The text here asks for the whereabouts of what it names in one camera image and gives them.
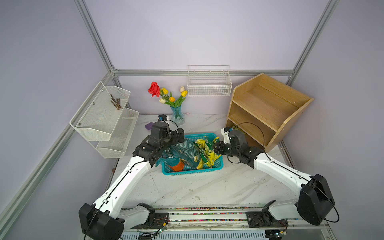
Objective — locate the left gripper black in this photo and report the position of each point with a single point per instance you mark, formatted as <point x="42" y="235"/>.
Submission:
<point x="176" y="139"/>

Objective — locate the yellow green fertilizer bag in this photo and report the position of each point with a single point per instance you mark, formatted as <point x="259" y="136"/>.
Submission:
<point x="201" y="150"/>
<point x="210" y="154"/>

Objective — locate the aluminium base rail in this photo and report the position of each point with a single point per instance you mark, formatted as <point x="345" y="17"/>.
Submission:
<point x="223" y="223"/>

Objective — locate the yellow green bag top shelf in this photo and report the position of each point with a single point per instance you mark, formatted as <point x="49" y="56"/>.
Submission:
<point x="200" y="142"/>

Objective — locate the teal plastic basket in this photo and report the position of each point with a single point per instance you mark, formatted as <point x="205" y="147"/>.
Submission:
<point x="187" y="169"/>

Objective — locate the purple spatula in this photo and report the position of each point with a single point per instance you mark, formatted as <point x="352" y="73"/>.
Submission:
<point x="149" y="126"/>

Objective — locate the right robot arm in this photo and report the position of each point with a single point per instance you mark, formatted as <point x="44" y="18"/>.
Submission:
<point x="314" y="198"/>

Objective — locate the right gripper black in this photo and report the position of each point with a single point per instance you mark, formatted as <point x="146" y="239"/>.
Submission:
<point x="220" y="144"/>

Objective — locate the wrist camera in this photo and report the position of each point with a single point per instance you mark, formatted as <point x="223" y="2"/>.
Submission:
<point x="162" y="118"/>
<point x="226" y="135"/>

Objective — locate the wooden shelf unit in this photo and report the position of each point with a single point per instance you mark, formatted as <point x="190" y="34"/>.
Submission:
<point x="265" y="110"/>

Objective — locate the artificial flower bouquet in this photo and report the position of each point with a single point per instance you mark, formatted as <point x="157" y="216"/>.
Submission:
<point x="166" y="97"/>

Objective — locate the blue glass vase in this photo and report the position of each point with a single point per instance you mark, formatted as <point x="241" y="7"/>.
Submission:
<point x="178" y="117"/>

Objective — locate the white wire wall basket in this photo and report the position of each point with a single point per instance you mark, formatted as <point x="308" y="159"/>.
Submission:
<point x="209" y="81"/>

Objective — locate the teal orange soil bag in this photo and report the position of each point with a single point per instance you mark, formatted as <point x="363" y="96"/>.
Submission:
<point x="170" y="164"/>

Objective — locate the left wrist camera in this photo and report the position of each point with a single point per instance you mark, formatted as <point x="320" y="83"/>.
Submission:
<point x="162" y="118"/>

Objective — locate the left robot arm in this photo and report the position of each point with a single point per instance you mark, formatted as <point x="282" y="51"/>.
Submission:
<point x="120" y="186"/>

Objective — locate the brown twigs in rack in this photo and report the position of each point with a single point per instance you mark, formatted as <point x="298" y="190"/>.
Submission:
<point x="116" y="102"/>

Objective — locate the large dark green soil bag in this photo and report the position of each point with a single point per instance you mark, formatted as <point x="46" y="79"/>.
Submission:
<point x="189" y="153"/>

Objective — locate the white mesh two-tier rack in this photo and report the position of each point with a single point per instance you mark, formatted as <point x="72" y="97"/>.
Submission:
<point x="105" y="128"/>

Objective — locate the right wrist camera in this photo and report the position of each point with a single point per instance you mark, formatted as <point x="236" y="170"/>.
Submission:
<point x="226" y="135"/>

